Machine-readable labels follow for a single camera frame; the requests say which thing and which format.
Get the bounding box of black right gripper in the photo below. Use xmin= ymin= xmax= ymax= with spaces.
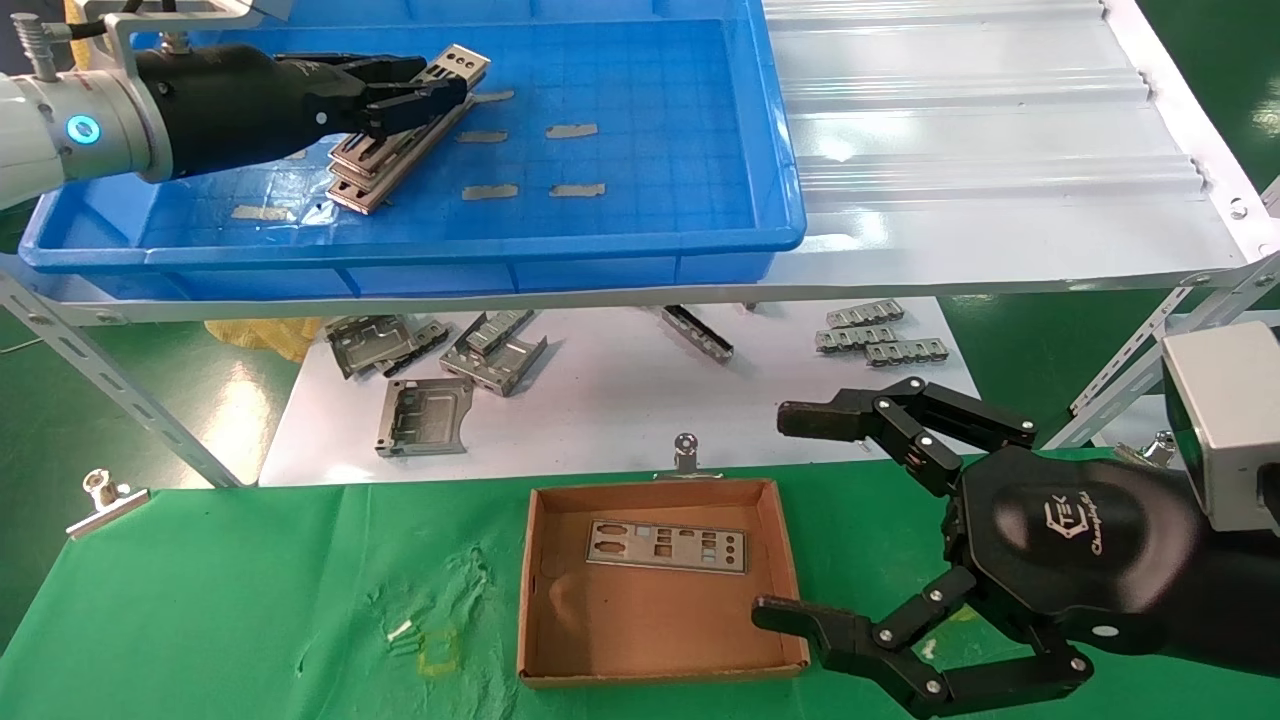
xmin=752 ymin=377 xmax=1280 ymax=720

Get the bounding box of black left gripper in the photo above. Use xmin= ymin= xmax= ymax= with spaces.
xmin=135 ymin=45 xmax=471 ymax=183

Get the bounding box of metal port shield plate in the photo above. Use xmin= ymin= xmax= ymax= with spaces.
xmin=328 ymin=100 xmax=473 ymax=196
xmin=330 ymin=43 xmax=492 ymax=173
xmin=326 ymin=110 xmax=477 ymax=216
xmin=585 ymin=519 xmax=749 ymax=575

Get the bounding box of shallow cardboard box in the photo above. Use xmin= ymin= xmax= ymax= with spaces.
xmin=517 ymin=478 xmax=811 ymax=689

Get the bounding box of blue plastic tray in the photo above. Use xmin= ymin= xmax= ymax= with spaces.
xmin=18 ymin=0 xmax=809 ymax=299

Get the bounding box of small notched metal strip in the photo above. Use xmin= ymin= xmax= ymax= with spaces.
xmin=815 ymin=325 xmax=898 ymax=353
xmin=865 ymin=338 xmax=949 ymax=367
xmin=827 ymin=300 xmax=905 ymax=329

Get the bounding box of silver binder clip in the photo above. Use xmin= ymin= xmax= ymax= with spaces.
xmin=66 ymin=468 xmax=151 ymax=539
xmin=1112 ymin=430 xmax=1179 ymax=471
xmin=655 ymin=432 xmax=723 ymax=481

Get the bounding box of white slotted metal rack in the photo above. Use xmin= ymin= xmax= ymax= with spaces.
xmin=0 ymin=0 xmax=1280 ymax=491
xmin=1090 ymin=390 xmax=1176 ymax=446

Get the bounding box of long dark metal strip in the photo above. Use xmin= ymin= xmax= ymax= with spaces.
xmin=655 ymin=305 xmax=736 ymax=363

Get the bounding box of silver threaded connector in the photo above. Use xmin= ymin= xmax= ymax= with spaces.
xmin=15 ymin=12 xmax=53 ymax=83

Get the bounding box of green table cloth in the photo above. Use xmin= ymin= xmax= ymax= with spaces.
xmin=0 ymin=448 xmax=1280 ymax=720

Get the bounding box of grey stamped metal bracket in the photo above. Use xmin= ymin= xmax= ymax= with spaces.
xmin=375 ymin=378 xmax=475 ymax=459
xmin=378 ymin=320 xmax=453 ymax=379
xmin=325 ymin=315 xmax=419 ymax=381
xmin=440 ymin=320 xmax=549 ymax=398
xmin=465 ymin=310 xmax=536 ymax=356

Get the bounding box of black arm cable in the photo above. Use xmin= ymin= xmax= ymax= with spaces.
xmin=60 ymin=18 xmax=136 ymax=43

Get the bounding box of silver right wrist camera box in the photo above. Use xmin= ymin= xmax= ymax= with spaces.
xmin=1160 ymin=322 xmax=1280 ymax=536

